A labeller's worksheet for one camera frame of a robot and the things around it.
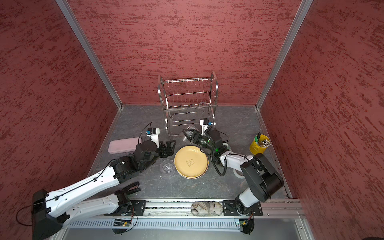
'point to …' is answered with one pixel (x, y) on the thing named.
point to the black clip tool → (132, 188)
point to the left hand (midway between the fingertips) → (170, 145)
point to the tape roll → (238, 175)
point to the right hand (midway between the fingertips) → (184, 135)
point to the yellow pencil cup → (260, 144)
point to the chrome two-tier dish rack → (187, 101)
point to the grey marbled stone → (206, 208)
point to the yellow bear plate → (191, 162)
